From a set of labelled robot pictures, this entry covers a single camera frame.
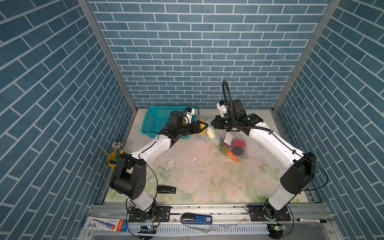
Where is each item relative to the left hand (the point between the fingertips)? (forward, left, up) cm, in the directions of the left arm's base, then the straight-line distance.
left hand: (204, 126), depth 82 cm
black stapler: (-27, +21, -21) cm, 40 cm away
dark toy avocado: (-6, -21, -17) cm, 28 cm away
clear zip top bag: (0, -22, -12) cm, 25 cm away
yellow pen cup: (-9, +47, -6) cm, 49 cm away
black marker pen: (-43, -52, -20) cm, 70 cm away
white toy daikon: (+2, -4, -10) cm, 11 cm away
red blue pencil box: (-42, +47, -22) cm, 67 cm away
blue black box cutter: (-41, +7, -17) cm, 45 cm away
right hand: (+1, -3, +4) cm, 5 cm away
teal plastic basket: (+25, +35, -21) cm, 47 cm away
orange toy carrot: (-6, -13, -17) cm, 22 cm away
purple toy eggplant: (-1, -17, -19) cm, 25 cm away
